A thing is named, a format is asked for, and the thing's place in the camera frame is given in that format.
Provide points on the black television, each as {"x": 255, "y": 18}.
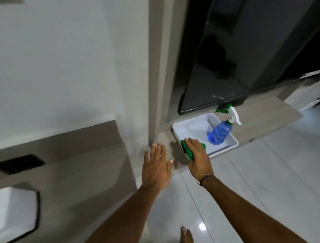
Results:
{"x": 225, "y": 75}

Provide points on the green cleaning cloth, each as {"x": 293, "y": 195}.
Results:
{"x": 186, "y": 147}

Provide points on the dark wrist band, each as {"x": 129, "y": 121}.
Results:
{"x": 206, "y": 178}

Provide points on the person's right hand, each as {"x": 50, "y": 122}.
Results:
{"x": 200, "y": 162}

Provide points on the white square container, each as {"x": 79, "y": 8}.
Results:
{"x": 15, "y": 210}

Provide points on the blue spray bottle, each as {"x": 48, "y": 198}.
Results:
{"x": 220, "y": 132}

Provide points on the person's bare foot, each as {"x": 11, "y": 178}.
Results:
{"x": 187, "y": 236}

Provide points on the black wall outlet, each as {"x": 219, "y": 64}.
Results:
{"x": 20, "y": 164}

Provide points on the person's right forearm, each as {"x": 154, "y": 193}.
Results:
{"x": 245, "y": 212}

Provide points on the person's left forearm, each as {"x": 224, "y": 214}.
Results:
{"x": 125, "y": 217}

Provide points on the person's left hand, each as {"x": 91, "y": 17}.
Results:
{"x": 156, "y": 167}

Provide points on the grey wooden ledge shelf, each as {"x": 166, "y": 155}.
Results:
{"x": 270, "y": 112}

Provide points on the white plastic tray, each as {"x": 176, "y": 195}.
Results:
{"x": 195, "y": 125}

